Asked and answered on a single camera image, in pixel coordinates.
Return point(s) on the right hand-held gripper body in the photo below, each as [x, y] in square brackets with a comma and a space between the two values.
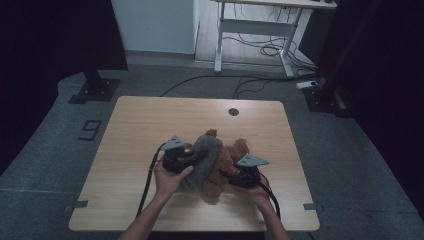
[248, 175]

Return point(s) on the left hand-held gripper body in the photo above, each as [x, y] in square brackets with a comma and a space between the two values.
[176, 160]

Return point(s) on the brown teddy bear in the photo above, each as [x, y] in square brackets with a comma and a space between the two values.
[226, 166]

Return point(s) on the grey towel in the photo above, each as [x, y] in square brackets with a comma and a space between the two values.
[205, 160]

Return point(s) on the person's right hand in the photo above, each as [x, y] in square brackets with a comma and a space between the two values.
[259, 193]

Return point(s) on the person's left hand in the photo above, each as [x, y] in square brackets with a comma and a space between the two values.
[168, 183]

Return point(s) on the grey tape strip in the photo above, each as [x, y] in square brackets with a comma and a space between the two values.
[77, 205]
[313, 206]

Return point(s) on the black tape floor marking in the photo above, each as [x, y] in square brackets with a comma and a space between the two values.
[90, 130]

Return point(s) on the black stand base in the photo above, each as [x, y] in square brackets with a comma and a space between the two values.
[325, 100]
[96, 90]

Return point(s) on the white power strip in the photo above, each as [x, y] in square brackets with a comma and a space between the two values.
[306, 84]

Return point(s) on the black curtain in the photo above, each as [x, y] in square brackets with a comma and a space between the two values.
[383, 83]
[50, 50]

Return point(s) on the white desk frame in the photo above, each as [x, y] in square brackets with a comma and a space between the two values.
[253, 26]

